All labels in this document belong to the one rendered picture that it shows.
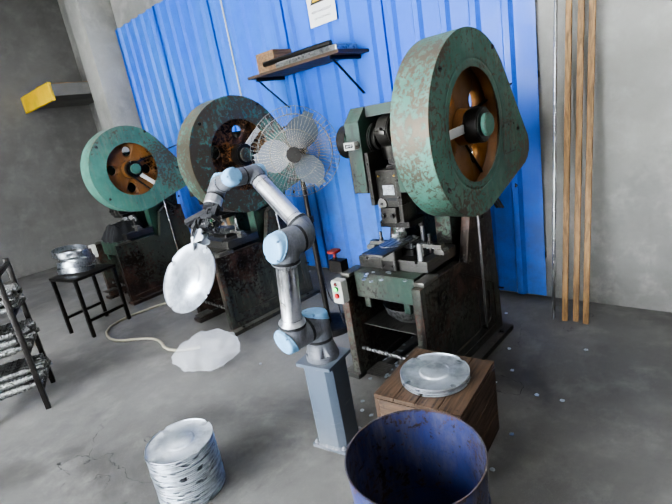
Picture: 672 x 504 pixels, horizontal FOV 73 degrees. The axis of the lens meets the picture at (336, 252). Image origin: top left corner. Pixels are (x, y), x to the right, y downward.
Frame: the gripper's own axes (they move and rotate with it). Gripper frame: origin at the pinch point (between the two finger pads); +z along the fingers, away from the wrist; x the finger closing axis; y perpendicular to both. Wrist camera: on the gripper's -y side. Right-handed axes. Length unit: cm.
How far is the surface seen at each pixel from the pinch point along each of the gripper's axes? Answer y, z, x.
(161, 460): -15, 81, 34
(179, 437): -17, 71, 43
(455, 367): 94, 24, 72
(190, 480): -5, 86, 43
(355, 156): 40, -77, 48
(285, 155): -23, -103, 69
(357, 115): 44, -92, 35
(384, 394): 68, 40, 59
